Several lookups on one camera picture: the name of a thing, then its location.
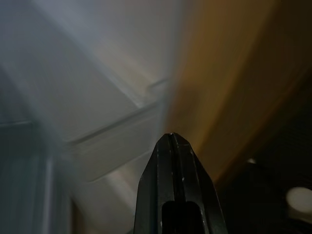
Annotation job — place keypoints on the steel fridge cabinet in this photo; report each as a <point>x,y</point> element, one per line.
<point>73,85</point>

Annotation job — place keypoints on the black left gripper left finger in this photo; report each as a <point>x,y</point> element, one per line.
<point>151,190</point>

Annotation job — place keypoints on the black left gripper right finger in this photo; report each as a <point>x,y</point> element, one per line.
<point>197,185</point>

